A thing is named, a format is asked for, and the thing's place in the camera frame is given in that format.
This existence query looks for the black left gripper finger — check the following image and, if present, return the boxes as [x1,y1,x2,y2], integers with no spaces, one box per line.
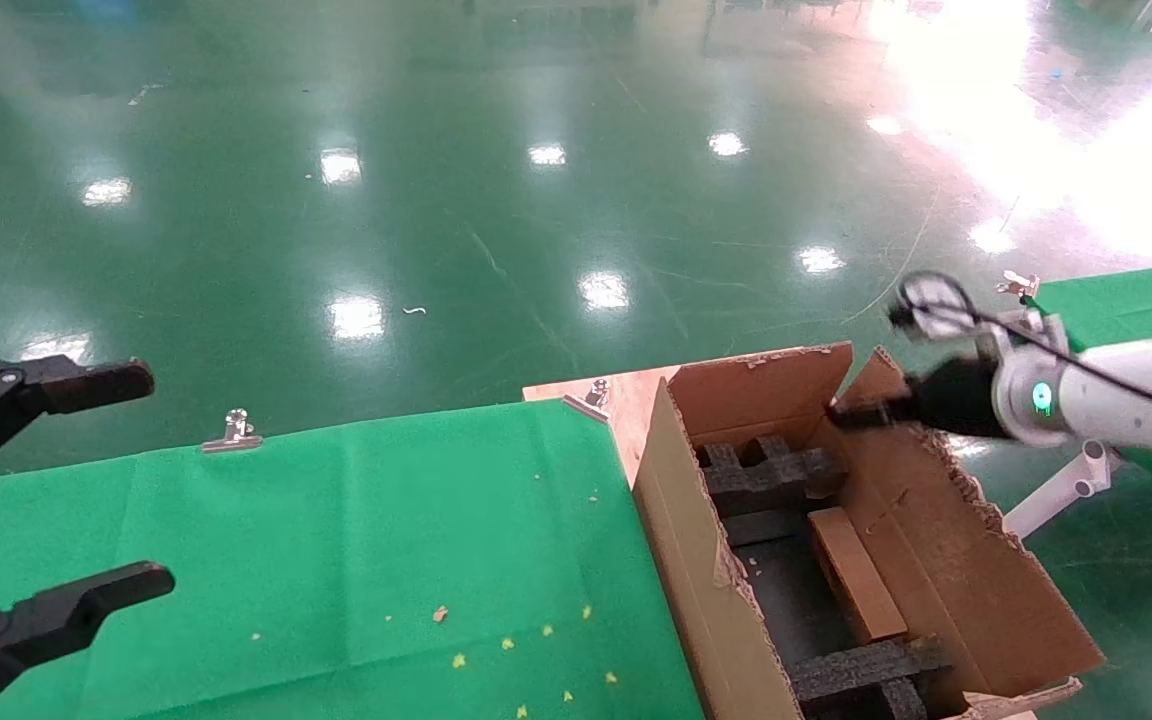
[0,563,177,720]
[0,355,157,491]

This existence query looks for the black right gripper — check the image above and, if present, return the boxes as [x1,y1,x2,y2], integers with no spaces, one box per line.
[826,357,1015,441]

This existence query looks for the small brown cardboard box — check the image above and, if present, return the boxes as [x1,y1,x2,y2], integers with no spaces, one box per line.
[808,507,909,646]

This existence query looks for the large open cardboard carton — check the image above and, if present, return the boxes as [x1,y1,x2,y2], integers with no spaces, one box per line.
[633,342,1105,720]

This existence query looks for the black foam carton liner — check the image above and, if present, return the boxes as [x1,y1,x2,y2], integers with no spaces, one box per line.
[726,510,857,691]

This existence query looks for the white table leg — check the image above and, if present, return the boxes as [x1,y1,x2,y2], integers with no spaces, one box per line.
[1003,438,1127,541]

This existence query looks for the large green table cloth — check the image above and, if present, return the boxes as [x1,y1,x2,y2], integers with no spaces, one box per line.
[0,398,707,720]

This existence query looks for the green cloth on side table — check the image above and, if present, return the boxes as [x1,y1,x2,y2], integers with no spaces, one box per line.
[1021,262,1152,513]

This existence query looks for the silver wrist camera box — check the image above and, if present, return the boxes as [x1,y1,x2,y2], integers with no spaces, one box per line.
[899,277,979,338]

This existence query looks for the silver camera mounting bracket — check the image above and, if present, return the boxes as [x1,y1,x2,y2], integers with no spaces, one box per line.
[976,306,1069,353]

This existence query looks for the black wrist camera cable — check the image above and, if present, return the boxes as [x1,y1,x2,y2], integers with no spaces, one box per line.
[889,270,1152,423]

